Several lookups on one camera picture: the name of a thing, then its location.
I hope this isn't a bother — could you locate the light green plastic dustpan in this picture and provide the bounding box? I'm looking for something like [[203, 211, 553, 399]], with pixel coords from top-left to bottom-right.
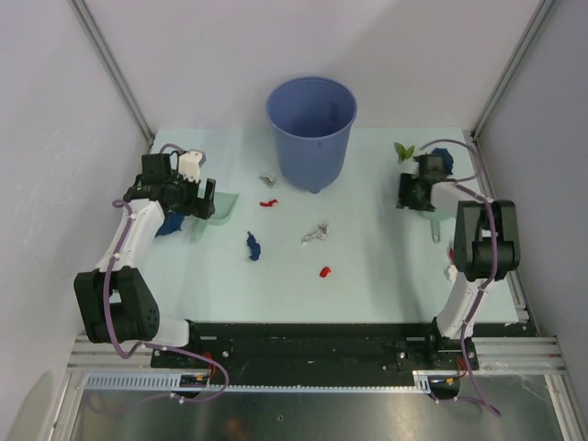
[[193, 192, 239, 241]]

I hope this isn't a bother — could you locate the light green hand brush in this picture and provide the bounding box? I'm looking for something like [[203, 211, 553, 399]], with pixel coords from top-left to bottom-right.
[[424, 212, 451, 243]]

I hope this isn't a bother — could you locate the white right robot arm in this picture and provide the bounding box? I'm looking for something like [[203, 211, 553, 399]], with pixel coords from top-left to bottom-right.
[[397, 153, 520, 368]]

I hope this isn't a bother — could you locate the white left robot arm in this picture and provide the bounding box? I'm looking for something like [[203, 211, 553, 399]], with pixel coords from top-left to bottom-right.
[[73, 146, 216, 368]]

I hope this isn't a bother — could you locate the large dark blue paper scrap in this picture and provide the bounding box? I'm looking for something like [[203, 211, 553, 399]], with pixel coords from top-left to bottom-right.
[[155, 212, 185, 237]]

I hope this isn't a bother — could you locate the green paper scrap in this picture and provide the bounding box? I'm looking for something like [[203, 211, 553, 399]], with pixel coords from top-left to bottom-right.
[[394, 142, 415, 163]]

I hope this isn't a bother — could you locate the dark blue paper scrap right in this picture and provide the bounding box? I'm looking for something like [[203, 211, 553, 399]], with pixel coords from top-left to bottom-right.
[[432, 147, 454, 175]]

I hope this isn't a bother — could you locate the grey paper scrap near bin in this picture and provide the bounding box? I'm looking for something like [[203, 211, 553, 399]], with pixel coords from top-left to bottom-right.
[[259, 175, 277, 188]]

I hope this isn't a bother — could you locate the red paper scrap upper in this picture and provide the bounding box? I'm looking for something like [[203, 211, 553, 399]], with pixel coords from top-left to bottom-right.
[[259, 198, 278, 208]]

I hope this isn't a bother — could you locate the small dark blue paper scrap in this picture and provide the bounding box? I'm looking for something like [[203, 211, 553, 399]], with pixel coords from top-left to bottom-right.
[[246, 232, 261, 262]]

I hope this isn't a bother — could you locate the white paper scrap right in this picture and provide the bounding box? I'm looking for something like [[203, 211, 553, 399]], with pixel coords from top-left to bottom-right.
[[445, 265, 458, 283]]

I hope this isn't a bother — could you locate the blue plastic waste bin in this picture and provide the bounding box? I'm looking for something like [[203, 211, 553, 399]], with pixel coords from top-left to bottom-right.
[[266, 76, 357, 194]]

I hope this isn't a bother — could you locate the red paper scrap lower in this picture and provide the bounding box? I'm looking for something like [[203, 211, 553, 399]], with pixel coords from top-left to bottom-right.
[[319, 266, 331, 278]]

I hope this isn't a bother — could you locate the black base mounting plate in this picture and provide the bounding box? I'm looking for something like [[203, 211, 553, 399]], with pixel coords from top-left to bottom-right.
[[151, 321, 481, 371]]

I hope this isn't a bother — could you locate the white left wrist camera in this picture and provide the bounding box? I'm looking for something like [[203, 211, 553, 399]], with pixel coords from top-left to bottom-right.
[[177, 150, 206, 183]]

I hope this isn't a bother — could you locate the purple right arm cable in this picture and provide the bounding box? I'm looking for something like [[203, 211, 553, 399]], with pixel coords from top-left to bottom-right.
[[420, 139, 502, 418]]

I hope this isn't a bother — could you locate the aluminium frame post left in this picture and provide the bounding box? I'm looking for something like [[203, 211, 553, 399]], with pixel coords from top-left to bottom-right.
[[67, 0, 154, 146]]

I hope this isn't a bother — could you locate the aluminium frame post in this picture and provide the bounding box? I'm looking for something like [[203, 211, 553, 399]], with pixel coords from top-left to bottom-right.
[[469, 0, 560, 141], [67, 0, 154, 146]]

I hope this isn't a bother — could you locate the aluminium frame rail front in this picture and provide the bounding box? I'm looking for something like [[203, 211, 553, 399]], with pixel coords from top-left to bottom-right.
[[67, 336, 567, 376]]

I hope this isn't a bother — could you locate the white cable duct strip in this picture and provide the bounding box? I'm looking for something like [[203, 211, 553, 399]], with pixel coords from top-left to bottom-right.
[[85, 372, 431, 393]]

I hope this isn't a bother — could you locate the aluminium frame post right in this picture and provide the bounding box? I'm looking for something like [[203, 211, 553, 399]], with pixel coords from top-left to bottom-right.
[[469, 0, 560, 141]]

